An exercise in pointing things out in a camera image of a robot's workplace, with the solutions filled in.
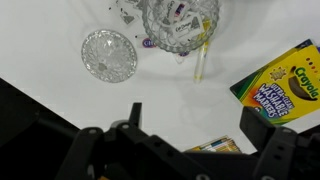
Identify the open yellow marker set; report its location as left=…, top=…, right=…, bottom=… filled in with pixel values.
left=190, top=135, right=240, bottom=152

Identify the small sugar packet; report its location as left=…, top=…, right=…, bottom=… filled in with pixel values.
left=135, top=34, right=156, bottom=48

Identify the glass bowl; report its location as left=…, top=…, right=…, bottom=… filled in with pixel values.
left=142, top=0, right=220, bottom=53

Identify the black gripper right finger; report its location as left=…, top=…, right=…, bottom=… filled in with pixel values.
left=240, top=107, right=298, bottom=180

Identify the glass bowl lid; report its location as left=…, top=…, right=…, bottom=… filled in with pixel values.
left=81, top=29, right=138, bottom=83

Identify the Crayola marker box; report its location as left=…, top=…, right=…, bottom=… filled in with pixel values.
left=230, top=39, right=320, bottom=125

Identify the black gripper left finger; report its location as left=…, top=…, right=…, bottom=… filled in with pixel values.
left=54, top=127, right=103, bottom=180

